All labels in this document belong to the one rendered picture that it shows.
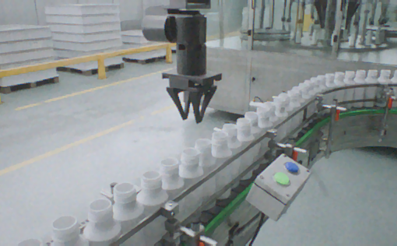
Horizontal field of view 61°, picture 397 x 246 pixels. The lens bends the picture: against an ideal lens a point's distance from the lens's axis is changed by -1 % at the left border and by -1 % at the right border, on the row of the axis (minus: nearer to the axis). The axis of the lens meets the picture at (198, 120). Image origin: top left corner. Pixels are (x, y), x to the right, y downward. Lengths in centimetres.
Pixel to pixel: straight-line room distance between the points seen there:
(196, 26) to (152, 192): 31
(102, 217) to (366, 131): 138
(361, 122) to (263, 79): 231
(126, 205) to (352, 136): 127
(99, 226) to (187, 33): 35
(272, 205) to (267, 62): 317
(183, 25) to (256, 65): 329
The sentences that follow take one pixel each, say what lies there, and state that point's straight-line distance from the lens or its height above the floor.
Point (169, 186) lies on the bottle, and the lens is 68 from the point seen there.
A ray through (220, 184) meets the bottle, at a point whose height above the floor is 105.
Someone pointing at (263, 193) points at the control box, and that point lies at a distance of 73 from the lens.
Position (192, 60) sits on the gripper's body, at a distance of 63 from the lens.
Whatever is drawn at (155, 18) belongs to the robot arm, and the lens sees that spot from 67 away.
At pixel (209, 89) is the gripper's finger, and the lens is 65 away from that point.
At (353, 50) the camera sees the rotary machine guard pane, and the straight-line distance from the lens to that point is 357.
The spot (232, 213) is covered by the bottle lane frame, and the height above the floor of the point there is 98.
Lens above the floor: 147
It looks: 20 degrees down
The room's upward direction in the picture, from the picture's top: straight up
